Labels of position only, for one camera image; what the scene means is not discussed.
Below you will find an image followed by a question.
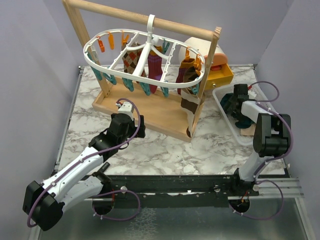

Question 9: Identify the wooden hanger rack stand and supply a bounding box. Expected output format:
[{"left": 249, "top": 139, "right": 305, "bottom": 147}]
[{"left": 63, "top": 0, "right": 221, "bottom": 142}]

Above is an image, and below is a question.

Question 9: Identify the argyle patterned sock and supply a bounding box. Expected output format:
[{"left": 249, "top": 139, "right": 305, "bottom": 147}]
[{"left": 122, "top": 49, "right": 142, "bottom": 74}]

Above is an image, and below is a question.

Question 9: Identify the white plastic basket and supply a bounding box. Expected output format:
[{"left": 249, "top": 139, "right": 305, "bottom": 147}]
[{"left": 212, "top": 83, "right": 270, "bottom": 147}]

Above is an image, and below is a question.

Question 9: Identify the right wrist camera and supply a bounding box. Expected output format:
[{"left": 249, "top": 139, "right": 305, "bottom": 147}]
[{"left": 248, "top": 85, "right": 258, "bottom": 101}]

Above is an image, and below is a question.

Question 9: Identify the orange clothespin holding socks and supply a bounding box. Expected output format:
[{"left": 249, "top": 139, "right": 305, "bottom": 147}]
[{"left": 184, "top": 46, "right": 190, "bottom": 62}]

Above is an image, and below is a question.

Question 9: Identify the toy drawer cabinet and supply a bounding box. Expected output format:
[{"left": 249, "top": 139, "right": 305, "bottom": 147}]
[{"left": 184, "top": 37, "right": 234, "bottom": 90}]

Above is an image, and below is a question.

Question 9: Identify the maroon striped sock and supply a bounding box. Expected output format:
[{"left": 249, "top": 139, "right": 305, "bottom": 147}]
[
  {"left": 175, "top": 57, "right": 195, "bottom": 83},
  {"left": 147, "top": 50, "right": 163, "bottom": 81}
]

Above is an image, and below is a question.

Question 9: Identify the white oval clip hanger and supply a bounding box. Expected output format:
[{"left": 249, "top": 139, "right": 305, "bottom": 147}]
[{"left": 83, "top": 14, "right": 208, "bottom": 89}]

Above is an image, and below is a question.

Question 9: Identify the beige brown striped sock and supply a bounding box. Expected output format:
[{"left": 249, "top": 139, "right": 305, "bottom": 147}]
[{"left": 180, "top": 88, "right": 203, "bottom": 138}]

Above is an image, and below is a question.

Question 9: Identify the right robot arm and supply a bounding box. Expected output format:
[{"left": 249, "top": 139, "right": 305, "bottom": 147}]
[{"left": 220, "top": 83, "right": 293, "bottom": 196}]

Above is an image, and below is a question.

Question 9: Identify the teal clothespin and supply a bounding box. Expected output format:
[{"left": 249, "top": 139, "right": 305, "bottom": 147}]
[
  {"left": 122, "top": 77, "right": 134, "bottom": 92},
  {"left": 139, "top": 82, "right": 151, "bottom": 96}
]

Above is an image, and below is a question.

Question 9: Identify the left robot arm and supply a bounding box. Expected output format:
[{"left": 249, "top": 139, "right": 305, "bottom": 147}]
[{"left": 22, "top": 112, "right": 146, "bottom": 231}]

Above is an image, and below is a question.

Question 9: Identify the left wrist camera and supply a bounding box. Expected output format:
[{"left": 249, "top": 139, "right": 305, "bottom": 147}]
[{"left": 115, "top": 101, "right": 134, "bottom": 121}]

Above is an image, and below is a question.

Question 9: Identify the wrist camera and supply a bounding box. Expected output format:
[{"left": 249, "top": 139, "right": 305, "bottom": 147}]
[
  {"left": 115, "top": 101, "right": 134, "bottom": 121},
  {"left": 248, "top": 85, "right": 258, "bottom": 101}
]

